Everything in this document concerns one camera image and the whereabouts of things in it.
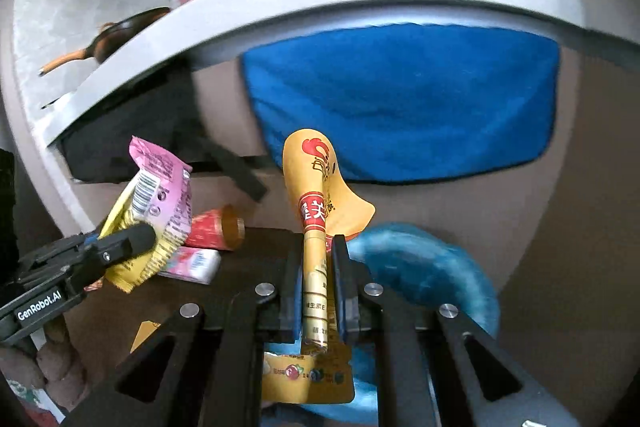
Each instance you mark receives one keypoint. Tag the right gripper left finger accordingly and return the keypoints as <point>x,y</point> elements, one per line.
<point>203,365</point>

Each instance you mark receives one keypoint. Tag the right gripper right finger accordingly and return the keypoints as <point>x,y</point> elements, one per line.
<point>435,367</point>

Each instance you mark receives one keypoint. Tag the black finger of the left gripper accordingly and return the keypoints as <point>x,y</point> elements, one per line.
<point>120,246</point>

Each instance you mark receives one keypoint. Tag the pink yellow snack wrapper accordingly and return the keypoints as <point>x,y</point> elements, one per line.
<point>159,195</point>

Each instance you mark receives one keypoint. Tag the yellow gold snack wrapper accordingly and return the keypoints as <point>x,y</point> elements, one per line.
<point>326,207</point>

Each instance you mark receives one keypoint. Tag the blue lined trash bin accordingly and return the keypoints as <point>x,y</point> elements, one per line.
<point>426,272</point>

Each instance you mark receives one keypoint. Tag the white kitchen counter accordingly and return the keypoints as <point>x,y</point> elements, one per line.
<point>39,110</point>

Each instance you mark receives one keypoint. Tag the cartoon tissue pack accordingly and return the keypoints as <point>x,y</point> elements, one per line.
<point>193,265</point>

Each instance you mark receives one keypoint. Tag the yellow fruit snack packet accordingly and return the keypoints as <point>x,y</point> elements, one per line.
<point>290,377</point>

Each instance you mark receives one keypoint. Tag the red paper cup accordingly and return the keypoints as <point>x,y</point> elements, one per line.
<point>222,229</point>

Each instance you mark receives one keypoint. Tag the black bag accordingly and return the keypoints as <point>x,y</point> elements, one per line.
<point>161,109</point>

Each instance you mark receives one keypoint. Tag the dark frying pan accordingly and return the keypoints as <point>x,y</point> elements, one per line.
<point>110,39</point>

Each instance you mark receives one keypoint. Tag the blue cloth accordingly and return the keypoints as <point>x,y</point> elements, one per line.
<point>410,103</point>

